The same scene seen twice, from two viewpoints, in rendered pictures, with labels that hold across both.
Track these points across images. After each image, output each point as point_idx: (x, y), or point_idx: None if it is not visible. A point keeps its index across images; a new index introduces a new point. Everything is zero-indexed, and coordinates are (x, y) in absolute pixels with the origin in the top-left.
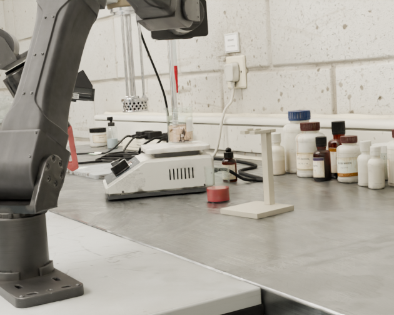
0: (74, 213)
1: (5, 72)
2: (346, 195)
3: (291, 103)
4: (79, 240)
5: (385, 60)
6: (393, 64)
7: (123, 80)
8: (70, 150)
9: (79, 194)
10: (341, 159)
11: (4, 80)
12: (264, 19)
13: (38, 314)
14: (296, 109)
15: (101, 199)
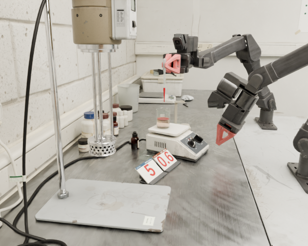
0: (231, 146)
1: (257, 93)
2: (142, 125)
3: (37, 121)
4: (243, 132)
5: (72, 83)
6: (75, 84)
7: None
8: (223, 131)
9: (209, 165)
10: (119, 121)
11: (258, 96)
12: (12, 58)
13: None
14: (40, 124)
15: (208, 153)
